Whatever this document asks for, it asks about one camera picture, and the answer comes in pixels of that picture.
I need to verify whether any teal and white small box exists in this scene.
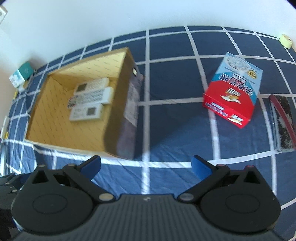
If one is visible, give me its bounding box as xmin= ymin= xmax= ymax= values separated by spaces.
xmin=9 ymin=61 xmax=36 ymax=88

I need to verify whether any white air conditioner remote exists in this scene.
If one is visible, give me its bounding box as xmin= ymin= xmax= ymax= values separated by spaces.
xmin=74 ymin=77 xmax=109 ymax=95

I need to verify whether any red and blue carton box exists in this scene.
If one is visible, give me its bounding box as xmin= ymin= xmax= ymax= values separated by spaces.
xmin=203 ymin=52 xmax=263 ymax=128

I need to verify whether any white tape roll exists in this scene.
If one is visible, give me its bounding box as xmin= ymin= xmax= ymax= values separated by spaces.
xmin=279 ymin=34 xmax=293 ymax=49

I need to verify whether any open cardboard shoe box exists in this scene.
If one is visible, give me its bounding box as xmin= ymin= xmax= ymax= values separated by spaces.
xmin=25 ymin=48 xmax=144 ymax=159

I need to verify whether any blue white checked bedsheet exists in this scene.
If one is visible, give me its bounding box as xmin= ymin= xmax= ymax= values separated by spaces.
xmin=0 ymin=25 xmax=296 ymax=239

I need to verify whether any white display remote control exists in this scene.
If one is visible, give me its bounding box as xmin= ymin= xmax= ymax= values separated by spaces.
xmin=69 ymin=103 xmax=104 ymax=121

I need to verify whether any white multicolour button remote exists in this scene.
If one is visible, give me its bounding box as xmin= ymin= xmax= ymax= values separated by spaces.
xmin=67 ymin=87 xmax=113 ymax=108

